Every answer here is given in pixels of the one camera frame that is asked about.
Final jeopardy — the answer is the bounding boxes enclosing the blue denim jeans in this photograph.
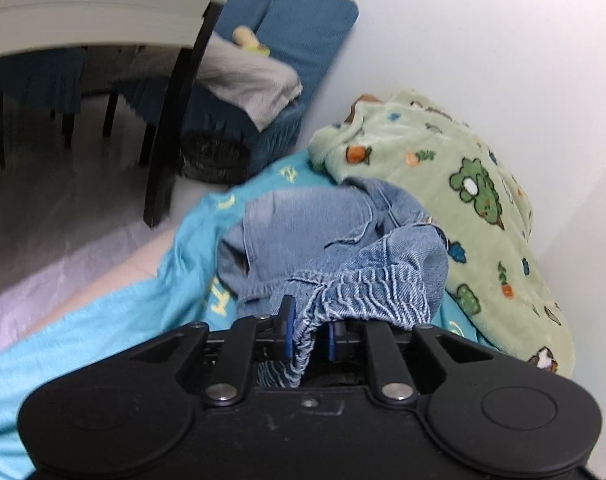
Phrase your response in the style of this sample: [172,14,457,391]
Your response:
[217,178,448,388]

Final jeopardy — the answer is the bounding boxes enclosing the turquoise patterned bed sheet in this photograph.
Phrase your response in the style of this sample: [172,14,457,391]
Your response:
[0,148,490,480]

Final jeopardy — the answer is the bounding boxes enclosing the green dinosaur fleece blanket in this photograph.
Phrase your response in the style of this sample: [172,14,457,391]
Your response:
[309,90,576,377]

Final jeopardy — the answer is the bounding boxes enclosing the black round bin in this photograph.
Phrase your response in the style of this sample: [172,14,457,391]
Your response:
[181,130,250,185]

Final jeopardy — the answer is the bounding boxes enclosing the grey cloth on chair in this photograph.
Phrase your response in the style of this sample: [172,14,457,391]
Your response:
[195,35,303,131]

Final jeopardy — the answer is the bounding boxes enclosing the yellow plush toy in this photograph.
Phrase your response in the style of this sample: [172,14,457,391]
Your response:
[233,26,271,56]

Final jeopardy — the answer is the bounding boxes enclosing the blue cushioned sofa chair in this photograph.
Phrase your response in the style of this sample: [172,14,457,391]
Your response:
[184,0,358,178]

